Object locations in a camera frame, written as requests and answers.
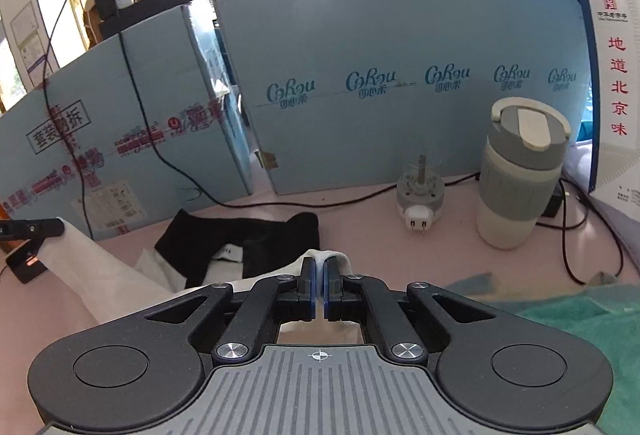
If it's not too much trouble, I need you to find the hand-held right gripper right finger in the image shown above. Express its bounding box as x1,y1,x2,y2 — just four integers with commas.
322,256,496,363

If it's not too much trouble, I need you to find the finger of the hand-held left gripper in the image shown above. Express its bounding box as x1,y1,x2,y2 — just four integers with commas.
0,217,66,241

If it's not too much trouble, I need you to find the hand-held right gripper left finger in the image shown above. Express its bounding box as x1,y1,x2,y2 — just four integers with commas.
145,256,317,366

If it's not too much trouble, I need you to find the white and black shirt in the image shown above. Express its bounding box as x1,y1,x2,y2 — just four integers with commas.
37,209,362,345

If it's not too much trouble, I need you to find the light blue shirt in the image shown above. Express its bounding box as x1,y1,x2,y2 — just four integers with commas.
442,270,621,316

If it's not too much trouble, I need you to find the teal green shirt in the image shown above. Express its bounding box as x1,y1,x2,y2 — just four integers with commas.
515,282,640,435

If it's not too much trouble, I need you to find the smartphone in white case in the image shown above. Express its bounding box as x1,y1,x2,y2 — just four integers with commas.
5,240,48,285

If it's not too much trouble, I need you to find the white grey plug-in device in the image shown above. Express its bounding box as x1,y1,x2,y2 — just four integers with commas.
395,154,447,236

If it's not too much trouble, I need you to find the blue box with red print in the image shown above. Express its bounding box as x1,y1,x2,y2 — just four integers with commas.
0,0,256,241

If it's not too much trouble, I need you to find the blue box with blue logos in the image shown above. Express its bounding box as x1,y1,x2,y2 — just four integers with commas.
212,0,593,196

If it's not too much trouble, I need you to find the white mug with grey sleeve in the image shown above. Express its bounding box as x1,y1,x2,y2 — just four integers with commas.
475,98,572,250

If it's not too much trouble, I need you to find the black charger block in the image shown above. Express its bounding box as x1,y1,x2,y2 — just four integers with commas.
540,180,566,218

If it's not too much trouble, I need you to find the white bag with blue trim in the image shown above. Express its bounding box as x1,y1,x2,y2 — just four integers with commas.
567,0,640,236

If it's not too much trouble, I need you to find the thick black power cable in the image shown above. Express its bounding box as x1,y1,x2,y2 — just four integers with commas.
107,0,483,208

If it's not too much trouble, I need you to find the black phone cable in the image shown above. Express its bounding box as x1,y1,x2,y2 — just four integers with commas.
42,0,108,238

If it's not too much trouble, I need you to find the blue bordered wall notice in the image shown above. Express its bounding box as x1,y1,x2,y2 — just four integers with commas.
19,31,49,85

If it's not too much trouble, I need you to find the white wall notice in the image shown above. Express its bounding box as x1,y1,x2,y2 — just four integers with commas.
10,4,37,47

